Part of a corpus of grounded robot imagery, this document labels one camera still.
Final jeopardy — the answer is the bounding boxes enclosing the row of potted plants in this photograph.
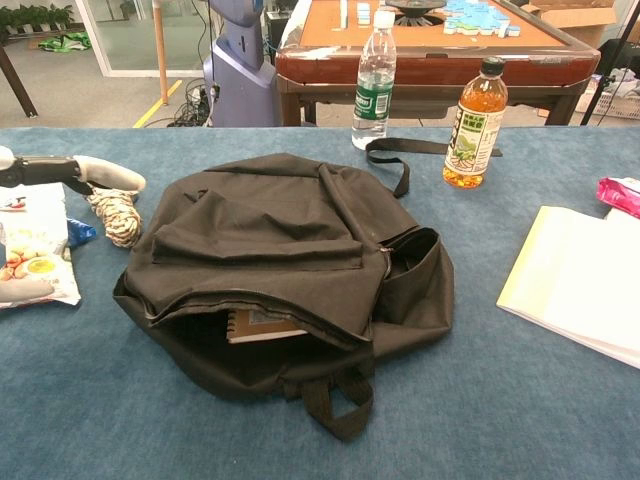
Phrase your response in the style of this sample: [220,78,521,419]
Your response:
[0,3,75,36]

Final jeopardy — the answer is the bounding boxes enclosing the blue carpet table cover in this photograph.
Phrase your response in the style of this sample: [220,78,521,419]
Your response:
[0,125,640,480]

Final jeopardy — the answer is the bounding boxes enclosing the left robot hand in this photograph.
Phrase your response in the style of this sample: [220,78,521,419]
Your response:
[0,144,147,304]

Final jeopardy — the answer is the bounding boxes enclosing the pile of blue mahjong tiles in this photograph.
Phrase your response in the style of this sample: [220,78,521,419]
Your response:
[442,0,524,40]

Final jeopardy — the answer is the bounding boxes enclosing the wooden mahjong table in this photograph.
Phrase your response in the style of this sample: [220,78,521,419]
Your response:
[274,0,601,127]

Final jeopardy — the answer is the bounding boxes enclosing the pink snack packet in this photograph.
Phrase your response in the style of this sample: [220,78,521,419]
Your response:
[595,176,640,220]

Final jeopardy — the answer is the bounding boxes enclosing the green cloth on floor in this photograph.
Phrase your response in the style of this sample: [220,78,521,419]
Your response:
[38,32,92,53]

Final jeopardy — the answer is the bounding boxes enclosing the kraft spiral notebook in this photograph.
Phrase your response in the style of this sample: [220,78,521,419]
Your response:
[227,307,309,345]

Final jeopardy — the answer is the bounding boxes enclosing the clear water bottle green label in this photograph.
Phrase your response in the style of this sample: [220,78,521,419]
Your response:
[350,9,399,151]

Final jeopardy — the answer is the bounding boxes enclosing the dark wooden table leg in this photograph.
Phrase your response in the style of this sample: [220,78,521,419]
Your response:
[0,44,39,119]

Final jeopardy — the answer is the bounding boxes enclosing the open cardboard box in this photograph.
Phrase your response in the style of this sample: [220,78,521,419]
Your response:
[519,0,624,49]

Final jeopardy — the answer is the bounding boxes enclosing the black tripod leg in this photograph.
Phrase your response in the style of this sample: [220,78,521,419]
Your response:
[579,0,640,126]

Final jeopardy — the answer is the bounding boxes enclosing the wooden pole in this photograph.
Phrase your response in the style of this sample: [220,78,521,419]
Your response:
[151,0,170,106]

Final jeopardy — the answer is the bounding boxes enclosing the black fabric backpack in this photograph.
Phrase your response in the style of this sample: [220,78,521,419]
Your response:
[112,137,504,444]

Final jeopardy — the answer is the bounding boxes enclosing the white and yellow book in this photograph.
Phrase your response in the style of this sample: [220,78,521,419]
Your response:
[495,204,640,371]

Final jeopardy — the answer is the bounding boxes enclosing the braided beige rope bundle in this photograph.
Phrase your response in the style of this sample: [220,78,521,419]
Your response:
[87,187,144,250]

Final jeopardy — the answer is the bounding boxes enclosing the tangle of floor cables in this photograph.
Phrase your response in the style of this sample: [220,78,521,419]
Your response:
[167,79,214,129]

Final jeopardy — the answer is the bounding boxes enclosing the white plastic basket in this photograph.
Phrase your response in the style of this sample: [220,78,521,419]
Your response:
[574,69,640,121]

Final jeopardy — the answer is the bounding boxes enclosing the purple robot pedestal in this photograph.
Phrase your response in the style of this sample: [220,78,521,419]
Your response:
[202,0,281,129]

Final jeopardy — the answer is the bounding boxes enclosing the amber tea bottle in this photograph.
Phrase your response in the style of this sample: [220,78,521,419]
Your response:
[442,56,510,190]

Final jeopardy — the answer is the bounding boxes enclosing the black mahjong table centre disc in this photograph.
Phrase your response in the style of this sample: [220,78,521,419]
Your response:
[384,0,446,27]

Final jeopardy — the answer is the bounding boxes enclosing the blue snack packet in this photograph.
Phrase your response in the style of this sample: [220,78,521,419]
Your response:
[66,217,97,250]

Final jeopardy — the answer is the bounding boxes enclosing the white nut snack bag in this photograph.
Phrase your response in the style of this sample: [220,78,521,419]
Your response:
[0,182,82,311]

